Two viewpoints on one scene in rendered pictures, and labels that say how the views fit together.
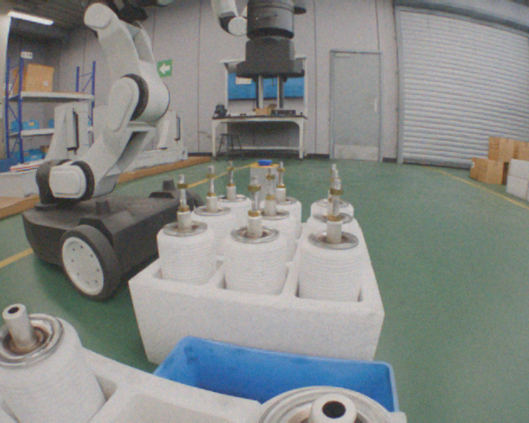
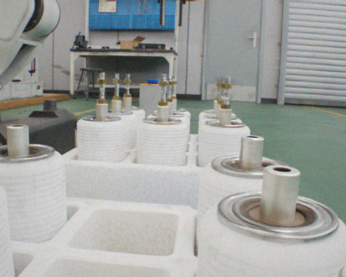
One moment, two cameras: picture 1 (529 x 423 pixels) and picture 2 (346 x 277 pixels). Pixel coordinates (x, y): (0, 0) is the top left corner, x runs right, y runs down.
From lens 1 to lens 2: 24 cm
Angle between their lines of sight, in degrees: 10
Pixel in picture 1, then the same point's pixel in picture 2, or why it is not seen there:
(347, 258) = (237, 133)
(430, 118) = (317, 53)
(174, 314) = (93, 189)
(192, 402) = (143, 208)
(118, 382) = (79, 205)
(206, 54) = not seen: outside the picture
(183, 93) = not seen: hidden behind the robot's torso
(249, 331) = (161, 197)
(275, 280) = (180, 157)
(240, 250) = (154, 128)
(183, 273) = (102, 153)
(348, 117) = (222, 53)
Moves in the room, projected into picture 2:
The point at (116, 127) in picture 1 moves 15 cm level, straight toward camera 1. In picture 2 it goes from (8, 36) to (19, 30)
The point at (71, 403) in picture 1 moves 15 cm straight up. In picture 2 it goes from (58, 199) to (55, 48)
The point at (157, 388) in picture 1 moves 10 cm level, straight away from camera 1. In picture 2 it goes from (113, 204) to (80, 182)
